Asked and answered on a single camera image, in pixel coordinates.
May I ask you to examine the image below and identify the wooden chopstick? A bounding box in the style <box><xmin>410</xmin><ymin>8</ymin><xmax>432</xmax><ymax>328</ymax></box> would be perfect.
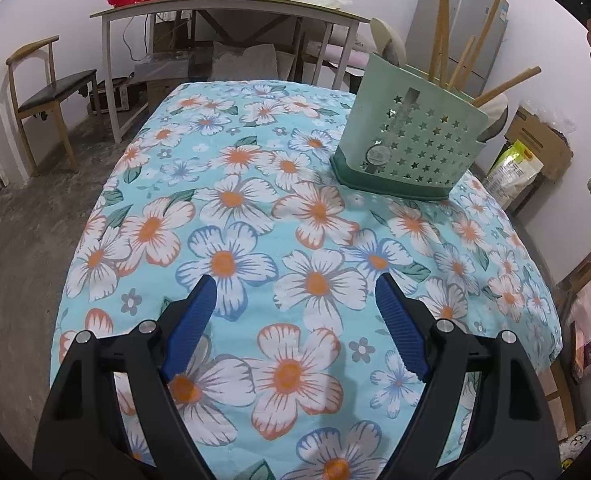
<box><xmin>446</xmin><ymin>35</ymin><xmax>475</xmax><ymax>90</ymax></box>
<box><xmin>456</xmin><ymin>0</ymin><xmax>501</xmax><ymax>90</ymax></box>
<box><xmin>471</xmin><ymin>66</ymin><xmax>542</xmax><ymax>107</ymax></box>
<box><xmin>428</xmin><ymin>0</ymin><xmax>449</xmax><ymax>88</ymax></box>

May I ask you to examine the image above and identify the floral blue tablecloth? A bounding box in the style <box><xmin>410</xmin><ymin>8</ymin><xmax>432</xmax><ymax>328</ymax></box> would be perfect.
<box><xmin>52</xmin><ymin>80</ymin><xmax>562</xmax><ymax>479</ymax></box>

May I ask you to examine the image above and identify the cream ladle round bowl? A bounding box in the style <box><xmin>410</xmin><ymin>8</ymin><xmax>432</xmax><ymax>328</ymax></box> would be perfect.
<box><xmin>478</xmin><ymin>93</ymin><xmax>509</xmax><ymax>143</ymax></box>

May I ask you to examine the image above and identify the brown cardboard box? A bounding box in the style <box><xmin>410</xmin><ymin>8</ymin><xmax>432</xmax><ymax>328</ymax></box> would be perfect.
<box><xmin>505</xmin><ymin>106</ymin><xmax>573</xmax><ymax>182</ymax></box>

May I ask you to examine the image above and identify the yellow green rice bag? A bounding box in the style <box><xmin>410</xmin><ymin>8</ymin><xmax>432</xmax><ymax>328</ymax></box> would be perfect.
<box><xmin>483</xmin><ymin>140</ymin><xmax>544</xmax><ymax>210</ymax></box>

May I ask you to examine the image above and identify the green perforated utensil basket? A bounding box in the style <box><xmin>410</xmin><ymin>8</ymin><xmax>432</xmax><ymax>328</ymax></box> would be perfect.
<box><xmin>330</xmin><ymin>54</ymin><xmax>487</xmax><ymax>200</ymax></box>

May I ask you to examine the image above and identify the cream rice paddle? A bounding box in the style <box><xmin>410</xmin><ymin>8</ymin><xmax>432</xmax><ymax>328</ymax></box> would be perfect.
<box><xmin>369</xmin><ymin>18</ymin><xmax>407</xmax><ymax>67</ymax></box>

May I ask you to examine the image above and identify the pink rolled cloth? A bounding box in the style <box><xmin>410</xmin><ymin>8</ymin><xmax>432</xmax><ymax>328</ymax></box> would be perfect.
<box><xmin>304</xmin><ymin>35</ymin><xmax>376</xmax><ymax>70</ymax></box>

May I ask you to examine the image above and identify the wooden chair dark seat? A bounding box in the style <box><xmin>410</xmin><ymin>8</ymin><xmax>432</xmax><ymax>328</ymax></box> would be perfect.
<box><xmin>6</xmin><ymin>35</ymin><xmax>102</xmax><ymax>177</ymax></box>

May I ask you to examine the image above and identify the long grey work table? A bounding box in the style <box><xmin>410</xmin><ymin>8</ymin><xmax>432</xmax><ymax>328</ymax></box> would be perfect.
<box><xmin>92</xmin><ymin>0</ymin><xmax>369</xmax><ymax>144</ymax></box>

